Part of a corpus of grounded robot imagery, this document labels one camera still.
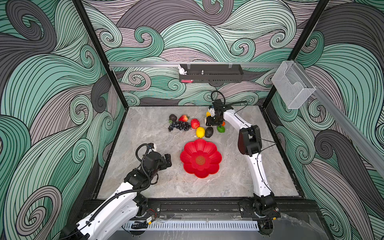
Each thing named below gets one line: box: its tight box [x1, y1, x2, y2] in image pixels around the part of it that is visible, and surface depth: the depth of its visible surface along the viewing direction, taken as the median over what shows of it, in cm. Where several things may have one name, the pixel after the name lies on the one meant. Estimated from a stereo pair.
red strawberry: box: [178, 114, 190, 122], surface depth 111 cm
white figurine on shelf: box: [178, 64, 187, 75], surface depth 87 cm
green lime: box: [216, 125, 226, 133], surface depth 106 cm
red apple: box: [191, 118, 200, 129], surface depth 106 cm
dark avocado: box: [205, 127, 214, 138], surface depth 103 cm
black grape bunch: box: [168, 121, 191, 132], surface depth 106 cm
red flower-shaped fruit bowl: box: [180, 138, 222, 179], surface depth 93 cm
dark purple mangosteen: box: [169, 114, 177, 122], surface depth 110 cm
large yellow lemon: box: [196, 126, 206, 139], surface depth 102 cm
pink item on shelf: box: [181, 79, 194, 83], surface depth 91 cm
